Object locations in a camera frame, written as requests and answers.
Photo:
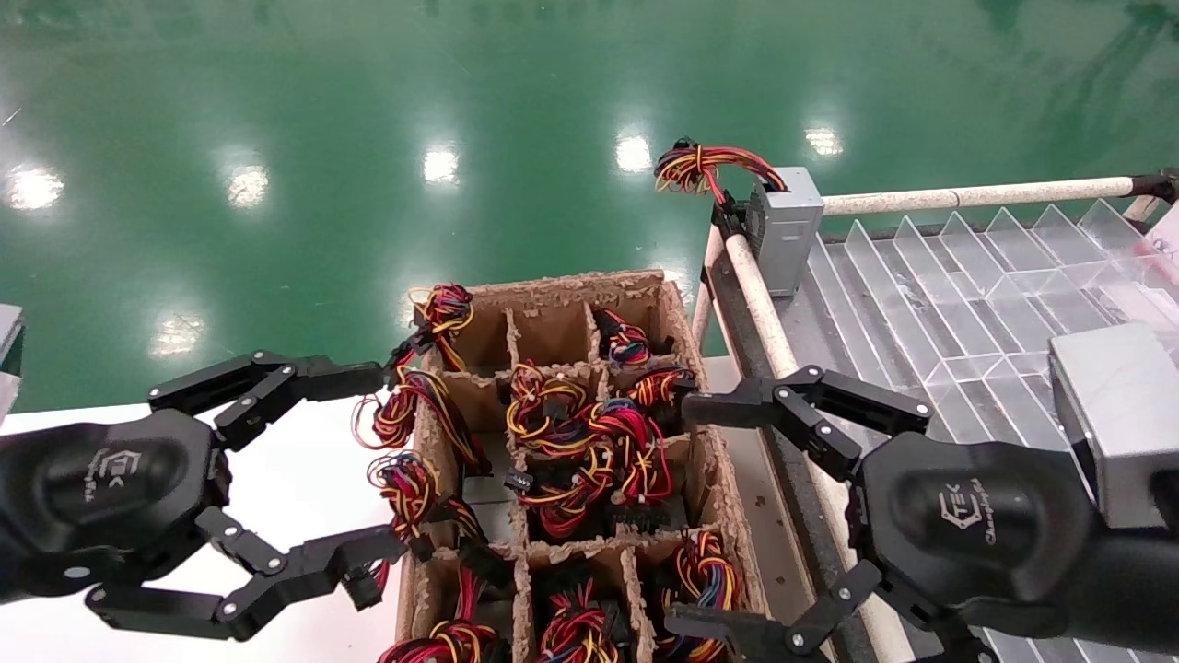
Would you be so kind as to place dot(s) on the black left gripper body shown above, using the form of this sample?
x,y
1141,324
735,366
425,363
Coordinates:
x,y
110,488

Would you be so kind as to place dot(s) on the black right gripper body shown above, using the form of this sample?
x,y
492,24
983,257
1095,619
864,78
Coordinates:
x,y
967,525

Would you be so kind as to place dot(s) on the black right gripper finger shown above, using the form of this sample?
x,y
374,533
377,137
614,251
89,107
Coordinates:
x,y
811,405
746,640

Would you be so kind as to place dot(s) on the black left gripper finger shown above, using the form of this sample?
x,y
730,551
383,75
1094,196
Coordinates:
x,y
304,562
276,378

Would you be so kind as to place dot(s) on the beige rack leg pipe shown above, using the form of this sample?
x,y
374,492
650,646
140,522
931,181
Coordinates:
x,y
705,304

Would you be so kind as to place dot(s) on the clear acrylic divider tray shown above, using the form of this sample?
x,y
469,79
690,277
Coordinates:
x,y
967,304

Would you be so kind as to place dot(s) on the black pipe joint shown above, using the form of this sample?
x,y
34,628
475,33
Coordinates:
x,y
728,221
1161,186

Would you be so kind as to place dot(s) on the cardboard box with dividers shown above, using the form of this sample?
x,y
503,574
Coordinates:
x,y
553,331

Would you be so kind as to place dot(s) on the pink white area sign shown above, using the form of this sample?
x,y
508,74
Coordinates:
x,y
1165,230

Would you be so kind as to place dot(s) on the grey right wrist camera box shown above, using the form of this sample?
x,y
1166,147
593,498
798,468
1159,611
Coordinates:
x,y
1124,414

